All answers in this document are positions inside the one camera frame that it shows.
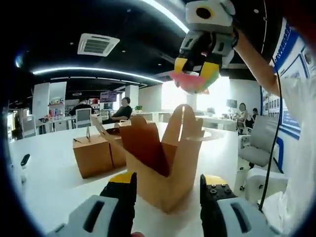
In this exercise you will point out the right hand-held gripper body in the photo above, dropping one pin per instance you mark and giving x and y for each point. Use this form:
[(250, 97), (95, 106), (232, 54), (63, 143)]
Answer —
[(219, 18)]

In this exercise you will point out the person's white shirt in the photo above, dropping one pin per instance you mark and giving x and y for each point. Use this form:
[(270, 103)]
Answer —
[(301, 148)]

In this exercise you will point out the long curved ceiling light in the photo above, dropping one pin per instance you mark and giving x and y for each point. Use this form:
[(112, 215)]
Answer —
[(170, 14)]

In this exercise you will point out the brown paper box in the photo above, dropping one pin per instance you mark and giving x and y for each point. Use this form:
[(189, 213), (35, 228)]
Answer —
[(92, 158), (118, 155), (170, 187)]

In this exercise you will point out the person's left hand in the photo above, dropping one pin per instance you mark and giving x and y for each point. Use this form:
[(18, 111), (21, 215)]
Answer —
[(137, 234)]

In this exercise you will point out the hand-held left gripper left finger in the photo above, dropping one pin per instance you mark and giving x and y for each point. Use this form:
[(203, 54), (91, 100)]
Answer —
[(98, 212)]

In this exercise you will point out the small black device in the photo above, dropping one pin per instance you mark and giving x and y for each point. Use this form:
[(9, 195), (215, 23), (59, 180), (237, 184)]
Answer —
[(25, 160)]

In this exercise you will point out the curved ceiling light strip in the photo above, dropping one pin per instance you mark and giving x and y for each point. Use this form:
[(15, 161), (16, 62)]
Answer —
[(98, 70)]

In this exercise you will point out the white mesh office chair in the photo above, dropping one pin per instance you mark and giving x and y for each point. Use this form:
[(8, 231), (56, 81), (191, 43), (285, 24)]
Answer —
[(29, 126), (83, 118)]

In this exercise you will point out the shelf with colorful items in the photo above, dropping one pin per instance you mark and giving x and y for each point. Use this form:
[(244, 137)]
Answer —
[(56, 108)]

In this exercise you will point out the dark desk monitor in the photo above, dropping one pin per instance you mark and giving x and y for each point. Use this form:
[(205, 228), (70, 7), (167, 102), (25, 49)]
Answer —
[(232, 103)]

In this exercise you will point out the ceiling air conditioner vent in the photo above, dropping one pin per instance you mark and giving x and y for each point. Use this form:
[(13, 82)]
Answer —
[(98, 45)]

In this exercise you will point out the purple display screen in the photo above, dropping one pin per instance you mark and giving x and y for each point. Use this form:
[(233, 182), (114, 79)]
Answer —
[(108, 96)]

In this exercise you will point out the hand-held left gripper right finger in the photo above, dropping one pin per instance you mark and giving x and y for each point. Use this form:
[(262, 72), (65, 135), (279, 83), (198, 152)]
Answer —
[(222, 212)]

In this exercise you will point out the colorful item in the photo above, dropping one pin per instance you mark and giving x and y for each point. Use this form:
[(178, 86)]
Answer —
[(195, 82)]

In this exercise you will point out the blue white wall poster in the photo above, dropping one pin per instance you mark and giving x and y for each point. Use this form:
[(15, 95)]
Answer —
[(291, 74)]

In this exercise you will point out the grey office chair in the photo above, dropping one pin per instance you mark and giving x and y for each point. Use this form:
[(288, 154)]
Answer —
[(259, 150)]

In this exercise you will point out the small potted plant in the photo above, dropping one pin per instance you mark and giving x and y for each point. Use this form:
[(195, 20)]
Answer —
[(138, 108)]

